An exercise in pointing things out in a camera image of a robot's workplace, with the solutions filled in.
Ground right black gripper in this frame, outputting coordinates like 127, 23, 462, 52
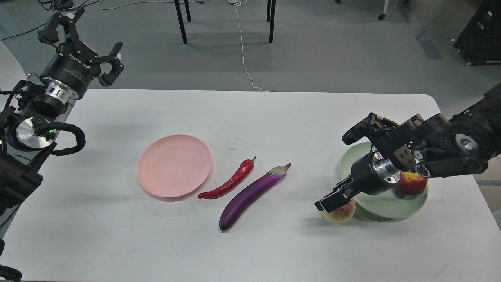
314, 151, 401, 213

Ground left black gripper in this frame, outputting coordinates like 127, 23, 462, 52
38, 7, 125, 100

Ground yellow pink peach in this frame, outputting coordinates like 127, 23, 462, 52
321, 199, 356, 224

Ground red pomegranate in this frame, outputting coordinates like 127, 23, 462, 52
395, 171, 428, 196

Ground purple eggplant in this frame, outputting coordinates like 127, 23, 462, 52
218, 163, 292, 231

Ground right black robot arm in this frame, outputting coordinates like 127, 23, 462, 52
315, 84, 501, 212

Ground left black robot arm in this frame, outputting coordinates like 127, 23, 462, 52
0, 7, 124, 236

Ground green plate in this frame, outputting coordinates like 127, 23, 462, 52
338, 142, 428, 220

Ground white chair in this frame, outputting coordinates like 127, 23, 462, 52
0, 42, 26, 91

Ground red chili pepper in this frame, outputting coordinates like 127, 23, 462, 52
198, 156, 256, 200

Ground black table legs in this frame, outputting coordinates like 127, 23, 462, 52
173, 0, 277, 44

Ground pink plate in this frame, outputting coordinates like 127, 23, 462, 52
137, 134, 213, 198

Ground black equipment case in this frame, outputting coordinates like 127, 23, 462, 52
453, 0, 501, 66

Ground black floor cables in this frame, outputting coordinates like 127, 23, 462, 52
0, 0, 100, 42

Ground white floor cable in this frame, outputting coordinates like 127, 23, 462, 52
97, 0, 270, 92

